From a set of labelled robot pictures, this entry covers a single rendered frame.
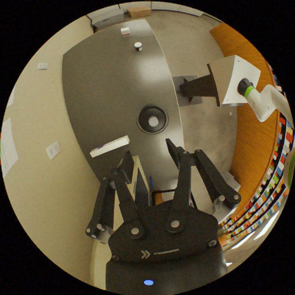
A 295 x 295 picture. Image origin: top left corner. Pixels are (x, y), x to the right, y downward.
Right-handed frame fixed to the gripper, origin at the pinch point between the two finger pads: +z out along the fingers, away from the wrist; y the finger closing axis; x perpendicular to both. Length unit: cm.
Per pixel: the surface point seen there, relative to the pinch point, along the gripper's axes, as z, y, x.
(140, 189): 37, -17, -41
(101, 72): 38, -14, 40
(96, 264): -20.5, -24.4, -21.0
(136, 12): 91, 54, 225
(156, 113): 15.6, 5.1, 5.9
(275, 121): 20, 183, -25
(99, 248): -13.0, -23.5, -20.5
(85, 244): -11, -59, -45
